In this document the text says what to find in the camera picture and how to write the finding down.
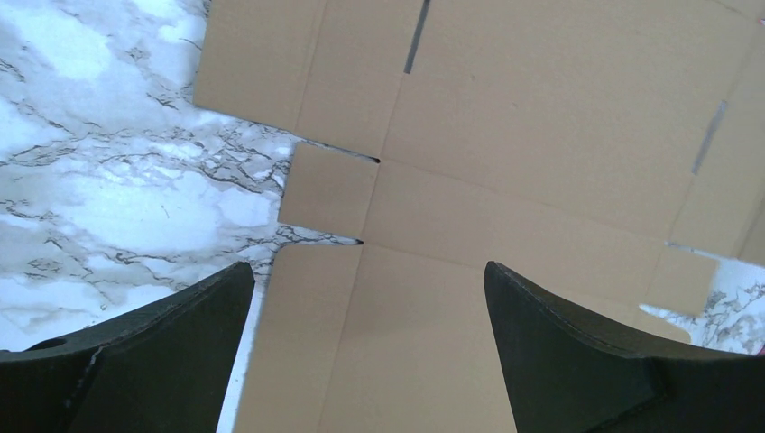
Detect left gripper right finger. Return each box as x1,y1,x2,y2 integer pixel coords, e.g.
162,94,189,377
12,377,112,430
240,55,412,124
484,262,764,432

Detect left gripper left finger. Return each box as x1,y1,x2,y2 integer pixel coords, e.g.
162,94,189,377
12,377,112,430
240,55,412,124
1,262,254,432

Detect brown cardboard box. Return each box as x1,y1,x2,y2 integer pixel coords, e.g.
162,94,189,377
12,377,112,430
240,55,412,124
194,1,764,432

